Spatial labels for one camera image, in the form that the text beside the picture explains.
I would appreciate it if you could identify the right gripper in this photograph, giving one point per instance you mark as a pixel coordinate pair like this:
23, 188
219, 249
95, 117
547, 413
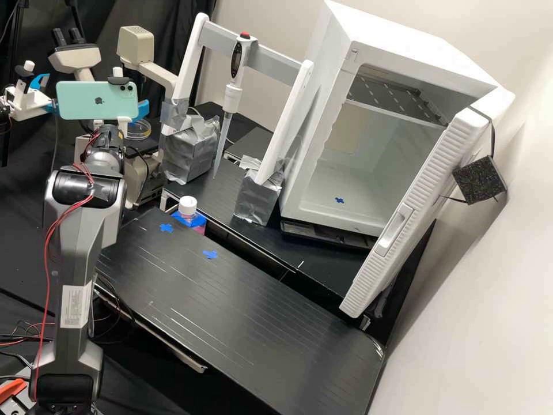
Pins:
99, 123

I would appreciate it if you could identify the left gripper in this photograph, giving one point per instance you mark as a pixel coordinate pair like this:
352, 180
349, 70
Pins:
30, 106

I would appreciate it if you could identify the petri dish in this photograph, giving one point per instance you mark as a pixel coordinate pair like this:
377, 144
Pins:
140, 129

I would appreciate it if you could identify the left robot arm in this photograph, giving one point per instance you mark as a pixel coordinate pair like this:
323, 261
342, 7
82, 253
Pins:
4, 113

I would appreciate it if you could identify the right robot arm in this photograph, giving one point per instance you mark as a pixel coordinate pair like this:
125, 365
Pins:
73, 259

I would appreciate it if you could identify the white pipette stand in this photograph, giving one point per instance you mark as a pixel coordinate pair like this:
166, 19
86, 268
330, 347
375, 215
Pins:
190, 65

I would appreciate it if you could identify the cream microscope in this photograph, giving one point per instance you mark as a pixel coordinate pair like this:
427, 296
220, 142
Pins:
136, 45

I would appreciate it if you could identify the pipette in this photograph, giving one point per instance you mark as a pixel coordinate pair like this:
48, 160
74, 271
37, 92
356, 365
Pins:
236, 60

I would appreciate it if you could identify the small bottle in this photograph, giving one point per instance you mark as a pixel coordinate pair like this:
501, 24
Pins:
188, 204

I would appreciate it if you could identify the black tray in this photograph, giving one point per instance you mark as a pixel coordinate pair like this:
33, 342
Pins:
250, 145

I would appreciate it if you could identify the blue bottle holder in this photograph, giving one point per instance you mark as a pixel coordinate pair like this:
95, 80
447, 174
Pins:
199, 225

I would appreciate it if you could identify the black platform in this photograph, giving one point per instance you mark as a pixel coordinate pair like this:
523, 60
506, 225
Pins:
302, 255
242, 311

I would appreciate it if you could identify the white incubator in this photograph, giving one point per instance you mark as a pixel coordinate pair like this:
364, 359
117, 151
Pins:
389, 78

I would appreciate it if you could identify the incubator door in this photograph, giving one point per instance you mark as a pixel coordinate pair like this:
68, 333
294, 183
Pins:
414, 225

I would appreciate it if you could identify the right wrist camera phone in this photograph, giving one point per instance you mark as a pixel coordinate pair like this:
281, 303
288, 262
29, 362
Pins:
95, 99

